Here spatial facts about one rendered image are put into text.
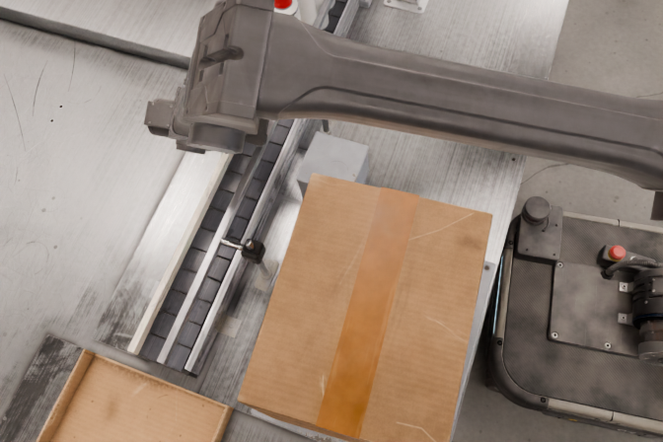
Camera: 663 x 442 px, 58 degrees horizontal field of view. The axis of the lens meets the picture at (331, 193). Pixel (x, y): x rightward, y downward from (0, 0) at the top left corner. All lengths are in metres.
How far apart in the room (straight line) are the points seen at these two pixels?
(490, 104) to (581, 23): 2.11
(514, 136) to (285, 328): 0.42
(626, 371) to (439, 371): 1.04
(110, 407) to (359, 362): 0.50
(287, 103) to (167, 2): 1.00
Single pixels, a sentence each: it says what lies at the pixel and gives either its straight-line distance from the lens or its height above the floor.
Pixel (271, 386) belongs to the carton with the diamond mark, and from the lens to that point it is 0.73.
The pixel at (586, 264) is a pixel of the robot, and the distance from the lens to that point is 1.76.
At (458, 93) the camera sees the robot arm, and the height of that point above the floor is 1.51.
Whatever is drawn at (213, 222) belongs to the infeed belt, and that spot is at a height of 0.88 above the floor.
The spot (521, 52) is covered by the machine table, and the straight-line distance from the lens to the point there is 1.29.
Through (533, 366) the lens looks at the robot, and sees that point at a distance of 1.66.
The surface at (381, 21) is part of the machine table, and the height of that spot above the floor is 0.83.
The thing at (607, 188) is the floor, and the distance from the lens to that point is 2.15.
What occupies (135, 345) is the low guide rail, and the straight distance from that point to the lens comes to 1.00.
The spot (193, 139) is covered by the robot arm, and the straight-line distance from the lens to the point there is 0.46.
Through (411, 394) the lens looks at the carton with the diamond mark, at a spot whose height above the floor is 1.12.
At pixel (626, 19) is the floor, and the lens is 2.56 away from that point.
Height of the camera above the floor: 1.83
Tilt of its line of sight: 65 degrees down
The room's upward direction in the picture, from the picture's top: 10 degrees counter-clockwise
